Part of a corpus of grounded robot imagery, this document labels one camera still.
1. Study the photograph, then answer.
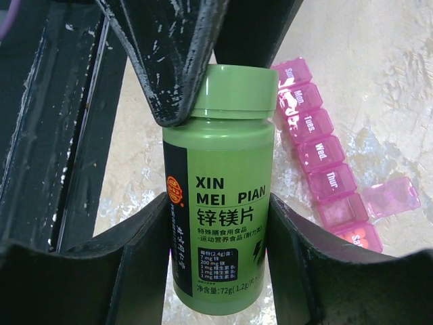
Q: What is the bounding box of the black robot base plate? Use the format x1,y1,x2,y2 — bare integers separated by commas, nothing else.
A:
1,1,127,252

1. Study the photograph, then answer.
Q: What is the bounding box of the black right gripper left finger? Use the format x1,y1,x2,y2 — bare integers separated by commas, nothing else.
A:
1,194,169,324

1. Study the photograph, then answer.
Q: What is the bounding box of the pink weekly pill organizer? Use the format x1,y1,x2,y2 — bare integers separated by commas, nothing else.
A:
272,58,421,253

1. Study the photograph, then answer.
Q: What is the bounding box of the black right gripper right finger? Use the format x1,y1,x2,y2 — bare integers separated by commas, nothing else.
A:
267,195,432,324

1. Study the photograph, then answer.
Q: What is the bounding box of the green pill bottle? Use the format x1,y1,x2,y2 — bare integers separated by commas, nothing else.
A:
162,64,278,316

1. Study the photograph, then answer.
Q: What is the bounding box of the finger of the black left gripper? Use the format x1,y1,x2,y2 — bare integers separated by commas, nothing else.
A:
98,0,228,127
214,0,302,68

